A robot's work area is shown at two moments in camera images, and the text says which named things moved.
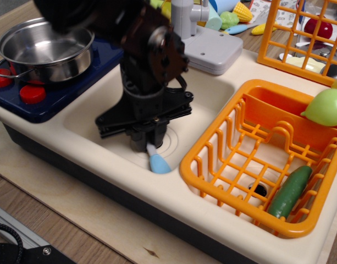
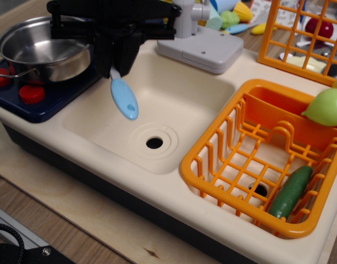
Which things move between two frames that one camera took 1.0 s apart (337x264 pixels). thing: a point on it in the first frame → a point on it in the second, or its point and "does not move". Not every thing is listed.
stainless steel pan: [33, 49] does not move
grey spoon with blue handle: [158, 164] → [123, 95]
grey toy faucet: [214, 50] does not move
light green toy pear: [326, 108] does not move
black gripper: [145, 106] → [116, 27]
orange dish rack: [260, 157] does not move
